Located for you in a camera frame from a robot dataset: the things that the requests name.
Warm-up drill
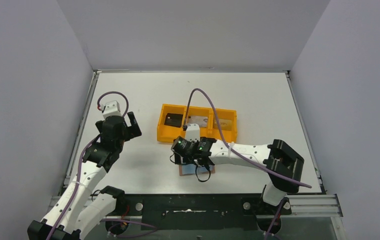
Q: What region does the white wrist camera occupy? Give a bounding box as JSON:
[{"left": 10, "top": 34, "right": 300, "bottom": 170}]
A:
[
  {"left": 102, "top": 100, "right": 123, "bottom": 120},
  {"left": 184, "top": 123, "right": 201, "bottom": 142}
]

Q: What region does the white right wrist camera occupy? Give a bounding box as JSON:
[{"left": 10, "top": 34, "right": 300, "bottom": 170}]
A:
[{"left": 184, "top": 123, "right": 201, "bottom": 142}]

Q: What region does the yellow three-compartment plastic bin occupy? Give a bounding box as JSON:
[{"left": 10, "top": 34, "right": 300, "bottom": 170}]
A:
[{"left": 157, "top": 103, "right": 238, "bottom": 143}]

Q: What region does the gold card in bin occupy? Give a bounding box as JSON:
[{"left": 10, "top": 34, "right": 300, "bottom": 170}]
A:
[{"left": 212, "top": 118, "right": 233, "bottom": 131}]

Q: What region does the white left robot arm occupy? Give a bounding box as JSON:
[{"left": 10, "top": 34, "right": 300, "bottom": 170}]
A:
[{"left": 27, "top": 111, "right": 142, "bottom": 240}]

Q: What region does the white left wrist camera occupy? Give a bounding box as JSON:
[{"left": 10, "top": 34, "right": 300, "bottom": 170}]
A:
[{"left": 102, "top": 100, "right": 123, "bottom": 120}]

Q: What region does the tan leather card holder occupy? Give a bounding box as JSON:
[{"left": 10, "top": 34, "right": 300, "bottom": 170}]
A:
[{"left": 178, "top": 164, "right": 209, "bottom": 176}]

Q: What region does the black card in bin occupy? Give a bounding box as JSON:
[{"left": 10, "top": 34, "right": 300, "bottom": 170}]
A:
[{"left": 164, "top": 113, "right": 183, "bottom": 128}]

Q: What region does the silver card in bin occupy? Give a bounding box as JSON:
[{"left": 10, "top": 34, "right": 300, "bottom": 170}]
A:
[{"left": 187, "top": 115, "right": 209, "bottom": 128}]

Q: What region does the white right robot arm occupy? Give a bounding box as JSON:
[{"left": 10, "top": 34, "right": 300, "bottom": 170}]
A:
[{"left": 171, "top": 136, "right": 307, "bottom": 214}]

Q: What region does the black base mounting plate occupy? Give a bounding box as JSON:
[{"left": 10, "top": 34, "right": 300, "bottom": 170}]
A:
[{"left": 107, "top": 193, "right": 292, "bottom": 233}]

